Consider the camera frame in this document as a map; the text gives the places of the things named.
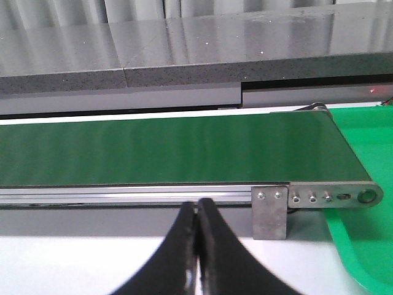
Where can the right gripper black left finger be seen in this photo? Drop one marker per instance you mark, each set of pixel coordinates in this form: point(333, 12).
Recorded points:
point(172, 268)

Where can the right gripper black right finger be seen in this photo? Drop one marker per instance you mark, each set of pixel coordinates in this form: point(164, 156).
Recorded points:
point(226, 265)

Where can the steel conveyor end plate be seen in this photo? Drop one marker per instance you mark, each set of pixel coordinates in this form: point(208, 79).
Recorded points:
point(338, 194)

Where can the green conveyor belt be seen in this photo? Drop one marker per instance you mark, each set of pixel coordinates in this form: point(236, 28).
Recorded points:
point(274, 147)

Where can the grey cabinet front panel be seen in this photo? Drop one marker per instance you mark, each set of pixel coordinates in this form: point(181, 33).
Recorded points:
point(190, 96)

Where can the grey stone countertop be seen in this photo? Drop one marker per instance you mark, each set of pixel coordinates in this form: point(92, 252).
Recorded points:
point(299, 43)

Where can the white pleated curtain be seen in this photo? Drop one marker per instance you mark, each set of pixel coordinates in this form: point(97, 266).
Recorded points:
point(45, 14)

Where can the steel conveyor mounting bracket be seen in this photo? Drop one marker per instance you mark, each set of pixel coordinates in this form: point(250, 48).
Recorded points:
point(269, 212)

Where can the aluminium conveyor side rail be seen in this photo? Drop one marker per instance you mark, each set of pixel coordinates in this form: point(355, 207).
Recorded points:
point(126, 195)

